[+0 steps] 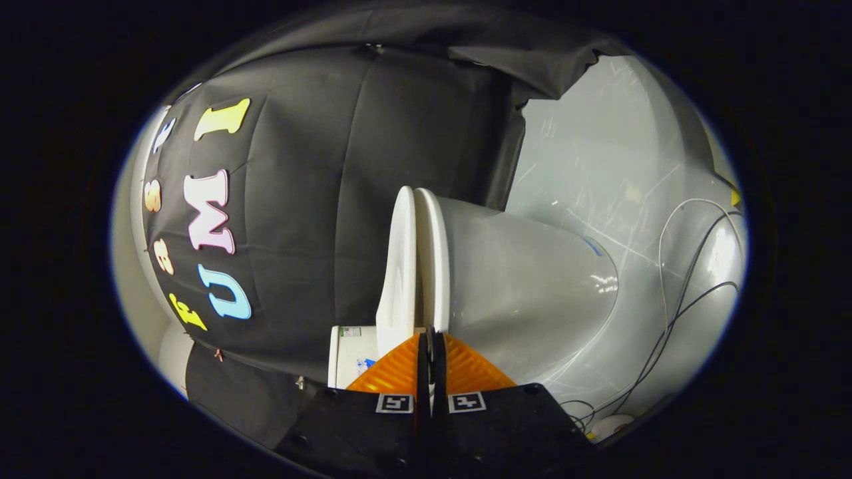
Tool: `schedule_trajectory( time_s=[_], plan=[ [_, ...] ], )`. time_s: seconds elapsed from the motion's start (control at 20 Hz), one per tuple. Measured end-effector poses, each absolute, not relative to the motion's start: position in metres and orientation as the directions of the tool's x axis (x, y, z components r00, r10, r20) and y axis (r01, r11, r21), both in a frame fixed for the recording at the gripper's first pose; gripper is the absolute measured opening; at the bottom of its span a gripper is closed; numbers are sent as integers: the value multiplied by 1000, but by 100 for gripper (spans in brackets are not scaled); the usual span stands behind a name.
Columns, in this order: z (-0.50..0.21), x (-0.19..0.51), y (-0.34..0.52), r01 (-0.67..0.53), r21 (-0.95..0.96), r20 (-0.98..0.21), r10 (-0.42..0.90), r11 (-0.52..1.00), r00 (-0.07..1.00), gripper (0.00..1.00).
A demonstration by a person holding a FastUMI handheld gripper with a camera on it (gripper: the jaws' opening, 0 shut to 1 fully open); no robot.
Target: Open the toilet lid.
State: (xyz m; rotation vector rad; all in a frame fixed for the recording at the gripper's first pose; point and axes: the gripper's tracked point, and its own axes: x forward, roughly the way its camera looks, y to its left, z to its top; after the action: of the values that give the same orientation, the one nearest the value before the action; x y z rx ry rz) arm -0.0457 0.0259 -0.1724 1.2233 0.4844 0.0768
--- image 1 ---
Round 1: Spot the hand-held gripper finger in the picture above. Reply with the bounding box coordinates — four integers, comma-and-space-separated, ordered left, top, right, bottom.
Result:
276, 326, 431, 479
431, 326, 594, 479

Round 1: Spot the white toilet lid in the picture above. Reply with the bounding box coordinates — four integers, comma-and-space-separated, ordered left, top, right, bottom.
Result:
376, 186, 420, 357

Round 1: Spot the white toilet seat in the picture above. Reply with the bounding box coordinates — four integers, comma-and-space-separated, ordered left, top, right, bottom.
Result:
414, 188, 452, 333

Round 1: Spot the white toilet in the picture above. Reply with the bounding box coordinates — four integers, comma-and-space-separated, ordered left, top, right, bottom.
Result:
327, 196, 620, 393

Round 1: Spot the black backdrop cloth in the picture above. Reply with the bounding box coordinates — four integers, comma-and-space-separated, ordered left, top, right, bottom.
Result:
136, 0, 633, 450

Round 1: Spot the yellow tape piece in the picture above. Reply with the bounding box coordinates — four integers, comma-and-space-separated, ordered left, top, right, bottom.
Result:
716, 172, 742, 207

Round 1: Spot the thin white cable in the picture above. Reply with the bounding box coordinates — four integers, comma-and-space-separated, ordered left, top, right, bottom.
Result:
656, 198, 745, 333

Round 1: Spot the thin black cable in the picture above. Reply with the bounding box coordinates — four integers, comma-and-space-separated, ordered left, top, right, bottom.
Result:
576, 212, 741, 430
562, 281, 740, 426

